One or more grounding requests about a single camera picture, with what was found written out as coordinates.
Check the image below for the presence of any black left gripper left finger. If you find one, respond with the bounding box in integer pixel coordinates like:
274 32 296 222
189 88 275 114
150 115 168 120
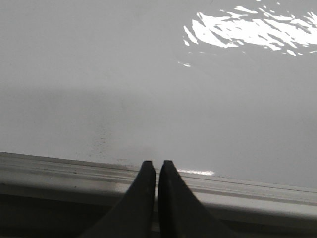
79 161 156 238

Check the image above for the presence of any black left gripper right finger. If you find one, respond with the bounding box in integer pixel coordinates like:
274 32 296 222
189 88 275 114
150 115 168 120
158 160 238 238

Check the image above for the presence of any white whiteboard with aluminium frame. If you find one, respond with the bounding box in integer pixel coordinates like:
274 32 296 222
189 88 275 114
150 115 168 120
0 0 317 238

